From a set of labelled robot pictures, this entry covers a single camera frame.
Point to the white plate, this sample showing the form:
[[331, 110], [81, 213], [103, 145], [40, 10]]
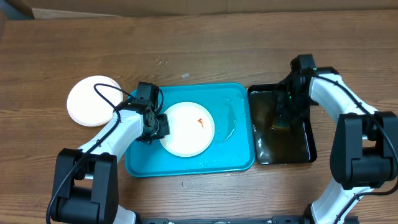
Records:
[[192, 129], [85, 106]]

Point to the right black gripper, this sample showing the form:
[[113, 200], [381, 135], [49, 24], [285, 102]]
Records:
[[284, 112]]

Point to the green yellow sponge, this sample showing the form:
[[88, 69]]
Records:
[[280, 124]]

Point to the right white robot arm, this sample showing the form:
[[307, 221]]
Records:
[[364, 150]]

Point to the black water tray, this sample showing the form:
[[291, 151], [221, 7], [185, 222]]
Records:
[[290, 146]]

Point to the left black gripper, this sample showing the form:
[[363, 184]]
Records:
[[165, 129]]

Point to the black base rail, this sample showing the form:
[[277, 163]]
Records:
[[284, 219]]

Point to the white plate top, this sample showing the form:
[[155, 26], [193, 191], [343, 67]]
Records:
[[85, 106]]

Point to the teal plastic tray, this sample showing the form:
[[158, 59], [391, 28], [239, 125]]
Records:
[[232, 148]]

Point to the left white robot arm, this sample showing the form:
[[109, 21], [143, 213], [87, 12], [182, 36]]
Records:
[[85, 185]]

